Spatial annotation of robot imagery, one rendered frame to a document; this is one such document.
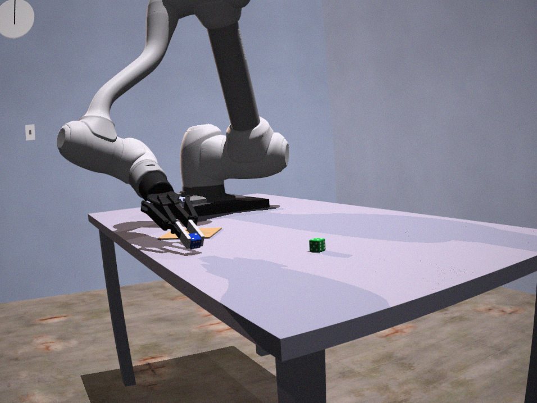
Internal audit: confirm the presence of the green die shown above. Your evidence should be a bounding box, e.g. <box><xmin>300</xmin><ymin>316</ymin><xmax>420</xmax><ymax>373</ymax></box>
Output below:
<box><xmin>309</xmin><ymin>238</ymin><xmax>326</xmax><ymax>253</ymax></box>

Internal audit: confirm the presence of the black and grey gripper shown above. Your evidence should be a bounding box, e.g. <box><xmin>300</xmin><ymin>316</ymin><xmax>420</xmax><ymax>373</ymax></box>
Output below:
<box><xmin>139</xmin><ymin>172</ymin><xmax>204</xmax><ymax>249</ymax></box>

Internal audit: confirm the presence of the blue die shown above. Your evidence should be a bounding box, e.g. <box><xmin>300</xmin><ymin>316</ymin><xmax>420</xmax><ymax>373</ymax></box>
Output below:
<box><xmin>188</xmin><ymin>233</ymin><xmax>202</xmax><ymax>249</ymax></box>

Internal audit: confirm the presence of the tan flat mat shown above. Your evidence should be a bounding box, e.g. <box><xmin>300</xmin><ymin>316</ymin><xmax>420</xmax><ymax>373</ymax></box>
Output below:
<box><xmin>158</xmin><ymin>227</ymin><xmax>222</xmax><ymax>240</ymax></box>

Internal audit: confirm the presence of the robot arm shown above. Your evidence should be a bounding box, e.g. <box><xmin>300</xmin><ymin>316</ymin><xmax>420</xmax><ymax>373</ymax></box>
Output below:
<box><xmin>57</xmin><ymin>0</ymin><xmax>289</xmax><ymax>204</ymax></box>

